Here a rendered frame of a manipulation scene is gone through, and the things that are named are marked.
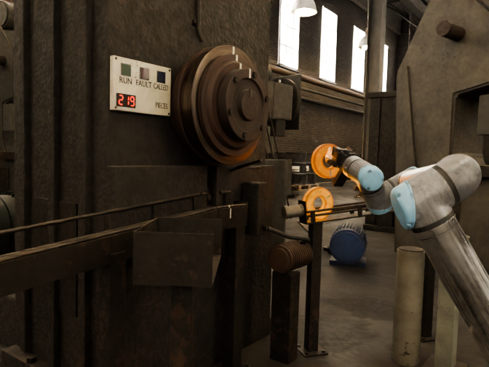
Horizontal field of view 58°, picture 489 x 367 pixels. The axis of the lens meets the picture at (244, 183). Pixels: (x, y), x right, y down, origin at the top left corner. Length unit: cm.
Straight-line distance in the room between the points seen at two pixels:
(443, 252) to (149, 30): 122
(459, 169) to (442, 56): 308
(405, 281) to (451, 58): 253
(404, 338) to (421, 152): 237
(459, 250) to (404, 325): 98
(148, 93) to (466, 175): 107
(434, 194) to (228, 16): 126
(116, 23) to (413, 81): 320
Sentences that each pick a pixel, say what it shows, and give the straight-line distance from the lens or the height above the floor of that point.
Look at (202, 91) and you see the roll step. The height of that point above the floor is 115.
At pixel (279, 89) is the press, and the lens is 980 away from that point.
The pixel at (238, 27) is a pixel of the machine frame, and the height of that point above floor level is 150.
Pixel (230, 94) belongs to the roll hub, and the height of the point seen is 114.
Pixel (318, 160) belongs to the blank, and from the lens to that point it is 198.
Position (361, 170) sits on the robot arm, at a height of 87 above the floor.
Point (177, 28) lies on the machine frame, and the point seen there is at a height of 141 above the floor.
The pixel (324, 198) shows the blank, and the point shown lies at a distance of 210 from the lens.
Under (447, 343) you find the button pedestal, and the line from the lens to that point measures 221.
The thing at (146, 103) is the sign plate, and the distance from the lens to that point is 166.
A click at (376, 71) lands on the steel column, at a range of 1076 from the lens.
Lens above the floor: 92
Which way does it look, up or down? 4 degrees down
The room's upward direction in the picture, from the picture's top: 2 degrees clockwise
